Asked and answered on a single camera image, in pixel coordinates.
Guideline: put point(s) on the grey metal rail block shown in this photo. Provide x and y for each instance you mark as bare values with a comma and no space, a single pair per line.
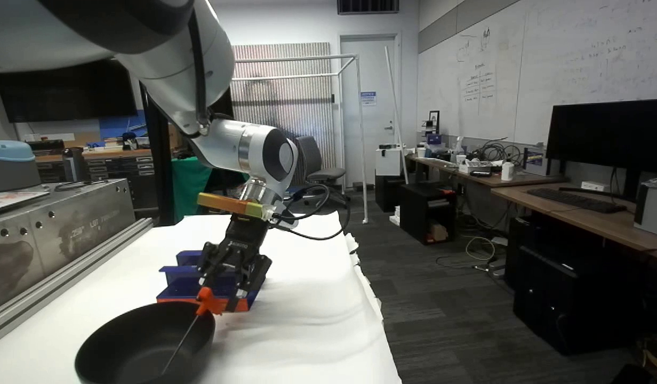
53,235

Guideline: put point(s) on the wall whiteboard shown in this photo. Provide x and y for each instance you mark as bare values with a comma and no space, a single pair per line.
555,57

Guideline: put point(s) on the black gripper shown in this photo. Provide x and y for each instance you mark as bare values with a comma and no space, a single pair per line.
243,241

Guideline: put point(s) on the green bin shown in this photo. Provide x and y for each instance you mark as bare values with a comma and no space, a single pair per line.
190,186

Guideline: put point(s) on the blue tool holder rack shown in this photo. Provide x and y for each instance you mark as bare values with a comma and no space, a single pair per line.
176,278

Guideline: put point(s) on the white door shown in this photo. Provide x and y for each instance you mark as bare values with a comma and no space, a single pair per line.
370,113

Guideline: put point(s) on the black vertical pole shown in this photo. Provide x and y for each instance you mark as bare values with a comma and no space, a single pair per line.
159,163

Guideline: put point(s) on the black keyboard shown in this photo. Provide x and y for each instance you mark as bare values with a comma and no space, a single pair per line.
576,199

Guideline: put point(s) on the white spray bottle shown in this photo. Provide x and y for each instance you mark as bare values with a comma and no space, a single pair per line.
458,154

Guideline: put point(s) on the white cup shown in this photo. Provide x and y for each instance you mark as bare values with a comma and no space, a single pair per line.
505,172

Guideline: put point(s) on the ceiling air vent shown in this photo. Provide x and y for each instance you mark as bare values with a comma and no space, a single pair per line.
368,5

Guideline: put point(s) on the white box device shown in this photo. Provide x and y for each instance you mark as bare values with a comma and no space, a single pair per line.
653,208

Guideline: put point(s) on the large black computer monitor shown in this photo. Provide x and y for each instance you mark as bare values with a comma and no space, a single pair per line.
608,135

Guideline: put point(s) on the wrist camera mount block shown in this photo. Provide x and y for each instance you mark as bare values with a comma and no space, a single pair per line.
232,205

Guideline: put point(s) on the white pipe frame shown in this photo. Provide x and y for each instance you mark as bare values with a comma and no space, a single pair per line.
356,107

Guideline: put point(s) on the long wooden desk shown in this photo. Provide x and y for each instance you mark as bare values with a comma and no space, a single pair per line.
592,217

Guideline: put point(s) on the blue grey device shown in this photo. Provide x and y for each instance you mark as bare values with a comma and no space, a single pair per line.
9,165

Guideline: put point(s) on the wooden workbench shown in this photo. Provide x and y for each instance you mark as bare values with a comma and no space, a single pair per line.
106,152

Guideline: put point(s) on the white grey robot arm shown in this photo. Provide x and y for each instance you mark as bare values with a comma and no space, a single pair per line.
223,140

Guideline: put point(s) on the small black cabinet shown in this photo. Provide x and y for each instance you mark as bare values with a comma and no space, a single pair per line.
428,215

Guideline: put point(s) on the dark wall screen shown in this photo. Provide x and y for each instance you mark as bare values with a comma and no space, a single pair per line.
65,92

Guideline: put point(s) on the black computer tower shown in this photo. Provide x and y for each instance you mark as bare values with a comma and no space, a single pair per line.
576,299

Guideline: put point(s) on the black bowl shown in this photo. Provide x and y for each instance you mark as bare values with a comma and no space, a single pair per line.
140,348

